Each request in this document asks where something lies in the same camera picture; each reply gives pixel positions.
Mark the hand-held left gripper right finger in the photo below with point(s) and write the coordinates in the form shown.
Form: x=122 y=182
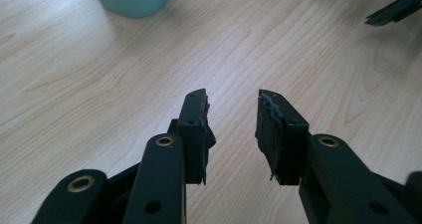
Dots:
x=282 y=144

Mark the light blue cup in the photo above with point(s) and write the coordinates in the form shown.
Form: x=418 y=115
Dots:
x=136 y=0

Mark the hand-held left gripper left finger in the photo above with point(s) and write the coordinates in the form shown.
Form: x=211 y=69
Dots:
x=194 y=141

